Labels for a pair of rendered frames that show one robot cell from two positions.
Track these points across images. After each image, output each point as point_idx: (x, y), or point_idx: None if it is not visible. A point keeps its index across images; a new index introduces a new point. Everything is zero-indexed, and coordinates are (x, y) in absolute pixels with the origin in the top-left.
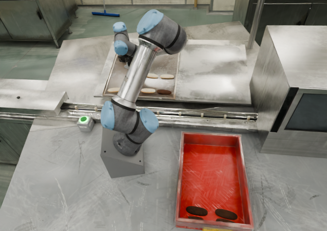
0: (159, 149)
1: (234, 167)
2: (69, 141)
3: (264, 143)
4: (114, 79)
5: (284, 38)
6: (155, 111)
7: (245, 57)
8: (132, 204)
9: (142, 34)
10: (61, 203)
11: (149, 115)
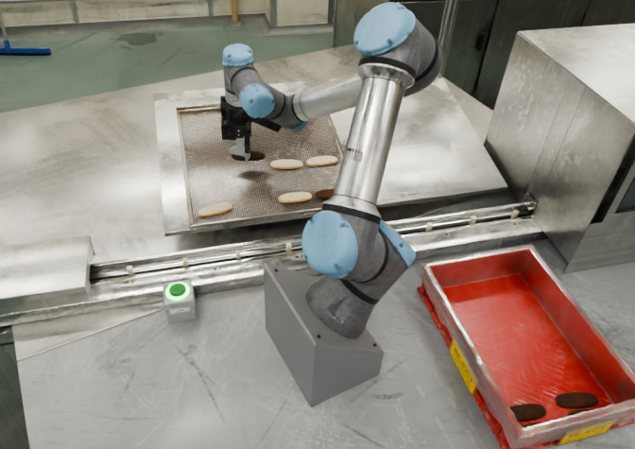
0: (380, 316)
1: (539, 310)
2: (153, 354)
3: (576, 250)
4: (202, 187)
5: (565, 49)
6: None
7: (454, 102)
8: (390, 446)
9: (381, 55)
10: None
11: (394, 232)
